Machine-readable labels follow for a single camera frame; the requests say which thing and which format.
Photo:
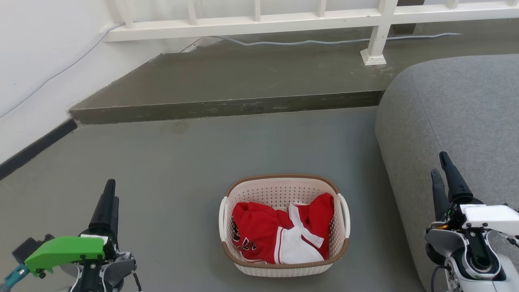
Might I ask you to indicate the white wooden railing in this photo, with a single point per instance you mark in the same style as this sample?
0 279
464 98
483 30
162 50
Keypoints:
243 25

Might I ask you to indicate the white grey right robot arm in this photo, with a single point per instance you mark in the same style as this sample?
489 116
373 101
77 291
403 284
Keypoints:
458 259

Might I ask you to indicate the green-covered left gripper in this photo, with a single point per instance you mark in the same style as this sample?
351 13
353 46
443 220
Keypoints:
65 249

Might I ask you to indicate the black baseboard strip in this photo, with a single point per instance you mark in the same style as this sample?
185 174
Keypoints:
36 148

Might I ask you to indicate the red and white garment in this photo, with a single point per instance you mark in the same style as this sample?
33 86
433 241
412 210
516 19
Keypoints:
259 227

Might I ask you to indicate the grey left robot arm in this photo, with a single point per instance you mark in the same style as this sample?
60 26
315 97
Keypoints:
117 269

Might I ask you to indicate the white perforated laundry basket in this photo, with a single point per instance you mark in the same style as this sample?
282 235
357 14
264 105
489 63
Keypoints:
279 190

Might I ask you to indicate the white-covered right gripper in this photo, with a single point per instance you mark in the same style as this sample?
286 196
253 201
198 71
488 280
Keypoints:
492 219

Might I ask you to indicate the grey fabric sofa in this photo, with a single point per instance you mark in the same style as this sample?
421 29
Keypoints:
466 113

